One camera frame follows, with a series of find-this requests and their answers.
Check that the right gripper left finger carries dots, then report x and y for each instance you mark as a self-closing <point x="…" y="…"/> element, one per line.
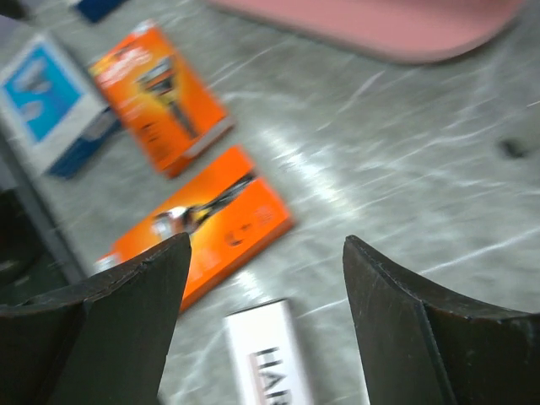
<point x="101" y="341"/>

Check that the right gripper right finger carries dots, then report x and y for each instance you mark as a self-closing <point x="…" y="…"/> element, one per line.
<point x="422" y="343"/>

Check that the orange gillette box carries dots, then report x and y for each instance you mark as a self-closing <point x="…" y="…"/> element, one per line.
<point x="230" y="212"/>
<point x="160" y="98"/>

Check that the pink three-tier shelf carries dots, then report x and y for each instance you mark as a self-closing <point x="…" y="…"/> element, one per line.
<point x="409" y="32"/>

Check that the white Harry's box left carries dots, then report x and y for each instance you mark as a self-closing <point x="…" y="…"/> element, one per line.
<point x="266" y="357"/>

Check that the blue Harry's razor box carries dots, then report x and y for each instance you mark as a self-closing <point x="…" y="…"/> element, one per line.
<point x="58" y="118"/>

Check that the blue razor box upper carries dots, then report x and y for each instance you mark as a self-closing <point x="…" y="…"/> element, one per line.
<point x="95" y="10"/>

